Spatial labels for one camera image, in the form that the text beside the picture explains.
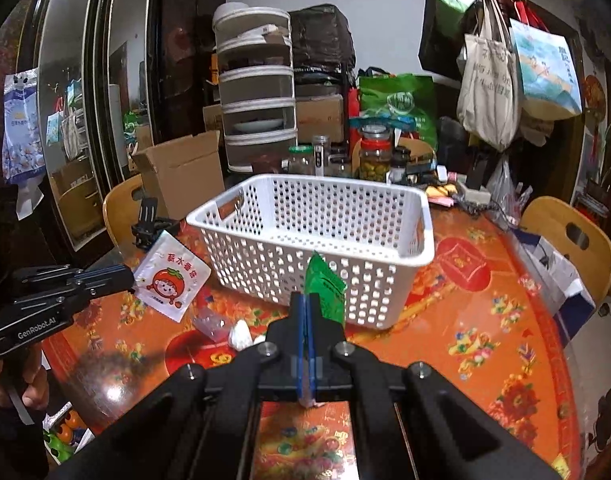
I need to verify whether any small white ball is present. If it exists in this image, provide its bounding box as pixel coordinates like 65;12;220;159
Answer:
228;320;253;352

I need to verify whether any white strawberry cartoon packet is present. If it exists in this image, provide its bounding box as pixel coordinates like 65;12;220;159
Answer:
134;231;211;323

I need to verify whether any green snack packet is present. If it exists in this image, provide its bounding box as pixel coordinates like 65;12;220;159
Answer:
304;252;347;325

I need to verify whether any person's left hand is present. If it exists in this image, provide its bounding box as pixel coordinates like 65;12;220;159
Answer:
0;344;49;411

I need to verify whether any left wooden chair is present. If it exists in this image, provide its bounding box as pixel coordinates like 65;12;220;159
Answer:
102;174;144;249

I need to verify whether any wooden chair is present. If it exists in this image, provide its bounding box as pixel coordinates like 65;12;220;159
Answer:
102;174;144;249
519;196;611;306

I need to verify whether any blue white hanging bag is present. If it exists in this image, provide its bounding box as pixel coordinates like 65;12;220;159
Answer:
2;68;45;184

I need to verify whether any open cardboard box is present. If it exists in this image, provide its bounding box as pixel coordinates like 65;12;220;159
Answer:
133;130;225;220

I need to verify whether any white perforated plastic basket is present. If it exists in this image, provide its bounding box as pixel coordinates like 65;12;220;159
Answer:
186;174;435;330

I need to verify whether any right wooden chair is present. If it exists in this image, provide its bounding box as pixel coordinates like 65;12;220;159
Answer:
519;196;611;306

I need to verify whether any mirrored dark wardrobe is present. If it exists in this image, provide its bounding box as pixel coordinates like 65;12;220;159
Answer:
18;0;225;259

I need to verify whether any green-lid glass jar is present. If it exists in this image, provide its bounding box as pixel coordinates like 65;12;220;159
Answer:
288;145;314;176

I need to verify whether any red-lid pickle jar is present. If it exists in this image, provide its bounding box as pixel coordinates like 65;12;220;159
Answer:
359;124;392;182

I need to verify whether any beige canvas tote bag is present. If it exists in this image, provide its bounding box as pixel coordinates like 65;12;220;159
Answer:
457;0;520;152

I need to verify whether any white tiered storage rack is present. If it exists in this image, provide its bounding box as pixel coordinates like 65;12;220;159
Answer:
212;2;298;174

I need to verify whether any green shopping bag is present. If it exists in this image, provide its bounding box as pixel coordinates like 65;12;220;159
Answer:
359;74;438;148

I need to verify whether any blue illustrated tote bag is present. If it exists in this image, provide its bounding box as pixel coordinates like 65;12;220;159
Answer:
511;20;582;122

